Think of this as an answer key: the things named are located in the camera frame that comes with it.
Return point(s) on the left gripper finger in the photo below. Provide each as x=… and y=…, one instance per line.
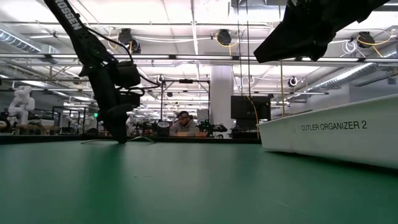
x=127, y=121
x=113, y=124

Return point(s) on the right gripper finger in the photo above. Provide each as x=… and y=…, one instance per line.
x=289, y=40

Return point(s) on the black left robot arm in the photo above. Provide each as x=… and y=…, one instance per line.
x=81, y=40

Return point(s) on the black round device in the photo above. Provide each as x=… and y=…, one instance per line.
x=163, y=129

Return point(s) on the person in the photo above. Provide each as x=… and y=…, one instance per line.
x=184, y=127

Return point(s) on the black monitor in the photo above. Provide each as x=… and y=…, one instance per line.
x=250, y=107

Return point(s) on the wooden workbench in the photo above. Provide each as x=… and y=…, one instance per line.
x=34, y=127

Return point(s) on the white robot figure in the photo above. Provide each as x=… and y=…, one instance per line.
x=21, y=102

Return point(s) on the green table mat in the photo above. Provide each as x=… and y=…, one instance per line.
x=186, y=186

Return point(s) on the white square column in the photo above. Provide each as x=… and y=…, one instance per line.
x=222, y=102

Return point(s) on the white cutlery organizer tray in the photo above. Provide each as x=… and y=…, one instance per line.
x=326, y=143

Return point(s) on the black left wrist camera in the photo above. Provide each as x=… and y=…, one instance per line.
x=128, y=74

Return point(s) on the silver ventilation duct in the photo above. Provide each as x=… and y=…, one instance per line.
x=348, y=74
x=15, y=40

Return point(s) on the black table frame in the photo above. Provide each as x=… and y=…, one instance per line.
x=46, y=139

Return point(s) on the black frame stand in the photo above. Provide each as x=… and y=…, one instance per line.
x=185, y=81

